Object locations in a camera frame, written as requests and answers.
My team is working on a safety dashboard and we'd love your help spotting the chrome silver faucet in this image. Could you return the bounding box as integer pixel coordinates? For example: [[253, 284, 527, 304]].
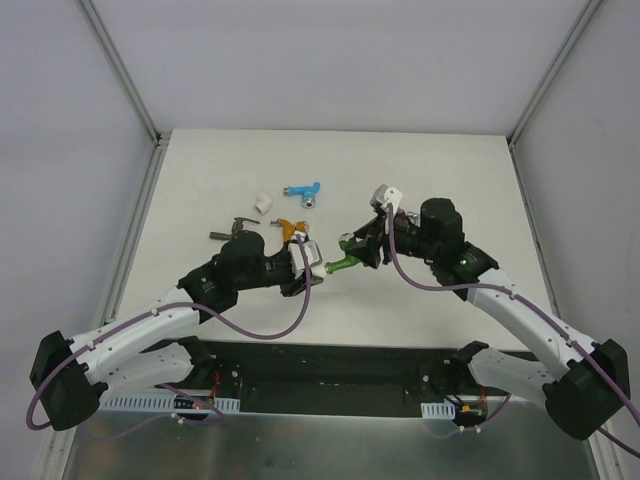
[[405, 211, 419, 224]]

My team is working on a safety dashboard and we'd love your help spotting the dark grey faucet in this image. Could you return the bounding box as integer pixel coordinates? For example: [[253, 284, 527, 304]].
[[208, 217, 260, 241]]

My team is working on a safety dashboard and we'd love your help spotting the aluminium frame post right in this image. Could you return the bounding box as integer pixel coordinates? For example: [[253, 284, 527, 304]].
[[505, 0, 609, 146]]

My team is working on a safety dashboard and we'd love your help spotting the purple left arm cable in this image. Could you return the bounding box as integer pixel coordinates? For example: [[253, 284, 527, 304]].
[[25, 234, 314, 441]]

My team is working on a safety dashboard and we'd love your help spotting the second white elbow fitting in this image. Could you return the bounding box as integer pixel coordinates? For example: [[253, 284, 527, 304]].
[[254, 192, 273, 216]]

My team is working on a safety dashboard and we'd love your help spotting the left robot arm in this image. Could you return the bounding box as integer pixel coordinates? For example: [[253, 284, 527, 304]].
[[26, 232, 326, 431]]

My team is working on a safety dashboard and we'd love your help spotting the blue faucet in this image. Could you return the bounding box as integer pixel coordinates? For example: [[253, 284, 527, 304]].
[[283, 182, 321, 209]]

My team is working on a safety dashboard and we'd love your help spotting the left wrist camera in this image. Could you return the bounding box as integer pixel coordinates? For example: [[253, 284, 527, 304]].
[[287, 240, 324, 275]]

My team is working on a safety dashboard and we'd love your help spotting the yellow faucet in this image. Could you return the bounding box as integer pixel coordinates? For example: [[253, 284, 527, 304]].
[[270, 218, 309, 244]]

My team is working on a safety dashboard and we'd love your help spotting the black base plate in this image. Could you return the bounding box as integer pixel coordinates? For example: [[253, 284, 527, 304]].
[[176, 341, 498, 418]]

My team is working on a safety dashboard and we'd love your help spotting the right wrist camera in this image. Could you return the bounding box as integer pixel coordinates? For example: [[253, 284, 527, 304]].
[[369, 184, 403, 212]]

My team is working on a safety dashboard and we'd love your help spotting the green faucet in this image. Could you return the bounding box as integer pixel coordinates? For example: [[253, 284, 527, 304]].
[[325, 233, 368, 275]]

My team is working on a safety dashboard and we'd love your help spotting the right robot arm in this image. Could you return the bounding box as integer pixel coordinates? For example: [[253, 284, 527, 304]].
[[347, 186, 639, 440]]

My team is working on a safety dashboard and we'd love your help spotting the white cable duct left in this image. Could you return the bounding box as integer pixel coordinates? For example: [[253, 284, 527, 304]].
[[99, 393, 241, 414]]

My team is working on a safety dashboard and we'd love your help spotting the white cable duct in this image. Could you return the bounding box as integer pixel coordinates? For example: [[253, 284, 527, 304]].
[[420, 402, 456, 421], [99, 393, 241, 414]]

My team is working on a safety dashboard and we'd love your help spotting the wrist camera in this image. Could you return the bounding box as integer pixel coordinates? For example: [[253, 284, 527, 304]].
[[369, 184, 403, 212], [287, 240, 324, 275]]

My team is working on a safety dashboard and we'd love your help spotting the aluminium frame post left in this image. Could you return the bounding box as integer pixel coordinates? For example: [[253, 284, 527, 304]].
[[74, 0, 171, 146]]

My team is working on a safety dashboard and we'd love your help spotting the white cable duct right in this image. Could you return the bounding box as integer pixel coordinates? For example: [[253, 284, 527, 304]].
[[420, 402, 456, 421]]

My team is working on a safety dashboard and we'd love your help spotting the aluminium frame post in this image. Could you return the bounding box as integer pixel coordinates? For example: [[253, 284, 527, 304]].
[[505, 0, 609, 146], [74, 0, 171, 146]]

